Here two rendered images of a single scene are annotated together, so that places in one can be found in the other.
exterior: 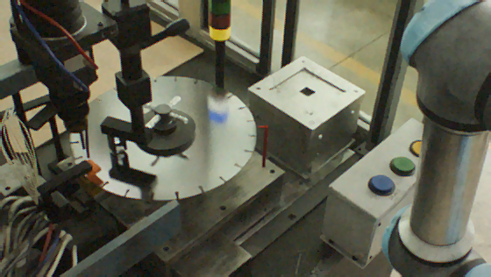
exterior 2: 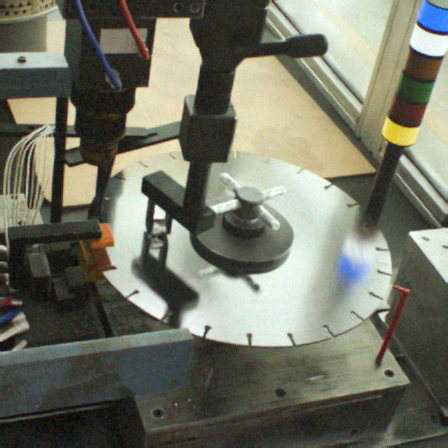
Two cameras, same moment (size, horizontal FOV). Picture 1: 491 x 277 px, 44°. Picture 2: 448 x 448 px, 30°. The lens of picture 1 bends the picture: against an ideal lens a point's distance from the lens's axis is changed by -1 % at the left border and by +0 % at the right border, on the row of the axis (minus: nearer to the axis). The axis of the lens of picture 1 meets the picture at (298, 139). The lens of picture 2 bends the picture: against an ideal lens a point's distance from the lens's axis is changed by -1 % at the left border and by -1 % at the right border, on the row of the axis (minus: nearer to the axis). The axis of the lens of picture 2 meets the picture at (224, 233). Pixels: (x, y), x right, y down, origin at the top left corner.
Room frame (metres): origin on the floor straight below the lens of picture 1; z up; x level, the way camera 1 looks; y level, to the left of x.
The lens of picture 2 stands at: (0.16, -0.07, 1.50)
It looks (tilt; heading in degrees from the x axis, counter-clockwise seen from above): 37 degrees down; 27
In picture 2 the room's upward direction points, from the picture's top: 12 degrees clockwise
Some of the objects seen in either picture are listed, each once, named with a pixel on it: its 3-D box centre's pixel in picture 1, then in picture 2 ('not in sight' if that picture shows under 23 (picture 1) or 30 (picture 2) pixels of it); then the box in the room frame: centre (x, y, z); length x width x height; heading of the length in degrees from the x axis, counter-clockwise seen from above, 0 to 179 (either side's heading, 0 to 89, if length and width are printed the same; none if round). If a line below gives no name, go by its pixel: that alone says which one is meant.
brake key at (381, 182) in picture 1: (381, 186); not in sight; (0.79, -0.16, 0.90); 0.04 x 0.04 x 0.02
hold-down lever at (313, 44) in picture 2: (158, 28); (273, 37); (0.75, 0.22, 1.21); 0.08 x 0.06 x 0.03; 144
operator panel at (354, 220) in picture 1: (388, 189); not in sight; (0.86, -0.19, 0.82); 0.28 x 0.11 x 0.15; 144
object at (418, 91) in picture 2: (220, 3); (415, 83); (1.11, 0.19, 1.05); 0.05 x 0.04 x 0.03; 54
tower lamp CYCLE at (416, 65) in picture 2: not in sight; (423, 61); (1.11, 0.19, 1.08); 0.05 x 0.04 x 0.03; 54
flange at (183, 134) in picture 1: (164, 126); (243, 225); (0.81, 0.24, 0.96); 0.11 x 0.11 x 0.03
